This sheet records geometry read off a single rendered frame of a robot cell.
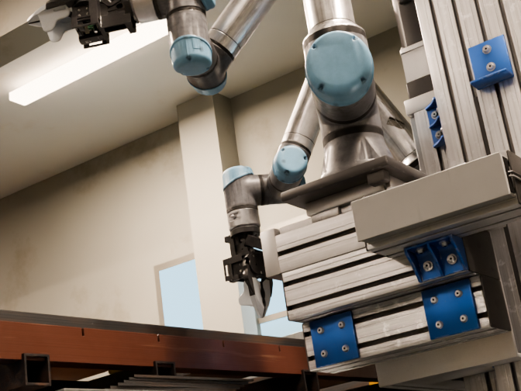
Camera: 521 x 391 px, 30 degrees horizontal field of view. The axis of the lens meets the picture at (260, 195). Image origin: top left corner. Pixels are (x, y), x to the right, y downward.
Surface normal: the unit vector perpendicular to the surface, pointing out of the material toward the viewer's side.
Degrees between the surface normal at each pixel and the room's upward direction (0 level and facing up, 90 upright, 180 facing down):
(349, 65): 98
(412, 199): 90
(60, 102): 180
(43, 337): 90
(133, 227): 90
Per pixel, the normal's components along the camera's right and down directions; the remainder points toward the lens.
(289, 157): 0.11, -0.34
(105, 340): 0.77, -0.31
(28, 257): -0.57, -0.19
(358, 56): -0.14, -0.18
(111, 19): -0.18, -0.43
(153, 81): 0.14, 0.94
